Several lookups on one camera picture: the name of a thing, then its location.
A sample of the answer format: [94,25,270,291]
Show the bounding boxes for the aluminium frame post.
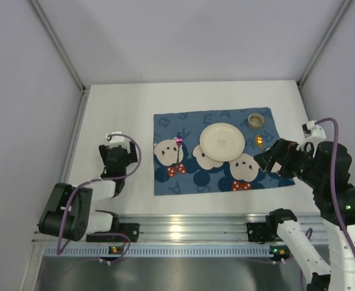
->
[26,0,85,93]
[297,0,354,89]

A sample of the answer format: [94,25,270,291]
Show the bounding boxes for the blue cartoon mouse placemat cloth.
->
[153,107,295,196]

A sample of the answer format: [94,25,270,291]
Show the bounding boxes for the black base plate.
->
[246,222,282,244]
[85,223,140,243]

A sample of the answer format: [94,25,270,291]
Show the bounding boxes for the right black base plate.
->
[246,222,282,244]

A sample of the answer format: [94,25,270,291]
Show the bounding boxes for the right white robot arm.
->
[254,139,355,290]

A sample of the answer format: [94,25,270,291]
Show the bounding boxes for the slotted grey cable duct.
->
[44,245,296,258]

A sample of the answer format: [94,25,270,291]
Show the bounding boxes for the left aluminium frame post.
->
[26,0,85,93]

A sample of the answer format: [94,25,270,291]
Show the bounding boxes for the aluminium mounting rail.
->
[33,213,330,243]

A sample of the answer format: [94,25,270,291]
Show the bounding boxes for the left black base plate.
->
[85,223,140,243]

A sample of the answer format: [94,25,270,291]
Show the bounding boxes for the small glass cup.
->
[247,113,265,130]

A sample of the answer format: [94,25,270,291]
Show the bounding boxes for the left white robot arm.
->
[38,141,138,241]

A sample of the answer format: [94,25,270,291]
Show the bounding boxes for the cream round plate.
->
[199,122,245,162]

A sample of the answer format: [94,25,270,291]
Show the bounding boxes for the gold spoon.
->
[254,135,264,152]

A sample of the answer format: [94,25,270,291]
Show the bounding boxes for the right aluminium frame post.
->
[297,0,354,89]

